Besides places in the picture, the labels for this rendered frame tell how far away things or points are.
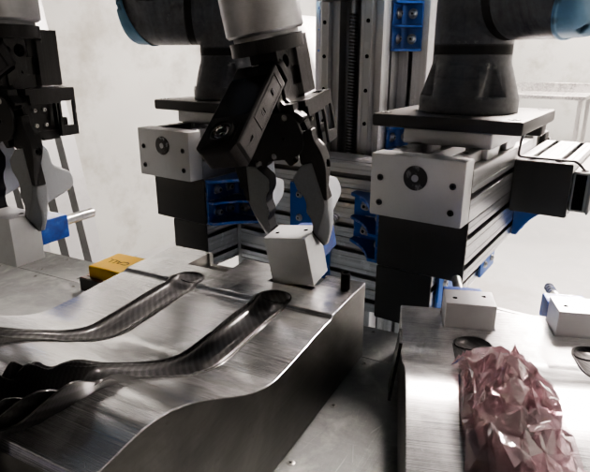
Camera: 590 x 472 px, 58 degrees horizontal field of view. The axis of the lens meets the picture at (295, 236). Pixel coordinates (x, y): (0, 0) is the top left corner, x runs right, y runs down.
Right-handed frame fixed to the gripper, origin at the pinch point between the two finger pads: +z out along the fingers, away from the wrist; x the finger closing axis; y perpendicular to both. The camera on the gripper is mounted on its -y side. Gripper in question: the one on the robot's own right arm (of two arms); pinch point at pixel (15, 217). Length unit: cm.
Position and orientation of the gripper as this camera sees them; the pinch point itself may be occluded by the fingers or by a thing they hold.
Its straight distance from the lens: 67.2
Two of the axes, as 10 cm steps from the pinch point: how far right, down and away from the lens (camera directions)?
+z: 0.0, 9.5, 3.2
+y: 4.6, -2.8, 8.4
